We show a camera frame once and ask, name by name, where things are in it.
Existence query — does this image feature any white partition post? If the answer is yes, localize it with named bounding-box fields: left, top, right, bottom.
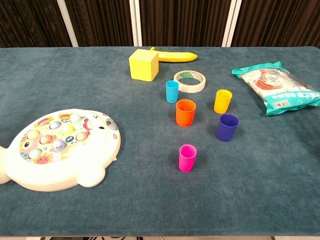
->
left=56, top=0, right=79, bottom=48
left=128, top=0, right=143, bottom=47
left=221, top=0, right=243, bottom=48

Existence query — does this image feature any yellow banana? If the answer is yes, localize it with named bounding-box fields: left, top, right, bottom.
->
left=149, top=46, right=199, bottom=63

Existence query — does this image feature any white fish whack toy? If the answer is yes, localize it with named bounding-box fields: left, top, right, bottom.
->
left=0, top=108, right=122, bottom=193

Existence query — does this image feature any purple plastic cup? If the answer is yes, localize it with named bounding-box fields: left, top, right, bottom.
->
left=216, top=113, right=240, bottom=143

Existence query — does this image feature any pink plastic cup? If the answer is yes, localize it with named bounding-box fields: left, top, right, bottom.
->
left=178, top=144, right=198, bottom=173

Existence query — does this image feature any teal clear snack bag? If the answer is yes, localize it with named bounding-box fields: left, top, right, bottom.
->
left=231, top=61, right=320, bottom=116

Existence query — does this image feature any teal felt table cover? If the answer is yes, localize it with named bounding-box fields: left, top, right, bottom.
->
left=0, top=46, right=320, bottom=237

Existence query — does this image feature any yellow plastic cup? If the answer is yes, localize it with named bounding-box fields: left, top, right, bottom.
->
left=213, top=89, right=233, bottom=114

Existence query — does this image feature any beige masking tape roll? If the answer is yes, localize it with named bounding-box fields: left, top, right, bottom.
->
left=173, top=70, right=207, bottom=94

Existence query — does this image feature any yellow foam cube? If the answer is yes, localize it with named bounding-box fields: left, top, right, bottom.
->
left=128, top=48, right=160, bottom=82

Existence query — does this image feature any blue plastic cup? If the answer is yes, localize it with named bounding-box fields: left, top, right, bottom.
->
left=165, top=80, right=180, bottom=103

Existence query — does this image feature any orange plastic cup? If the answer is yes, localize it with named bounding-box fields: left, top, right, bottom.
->
left=175, top=99, right=197, bottom=128

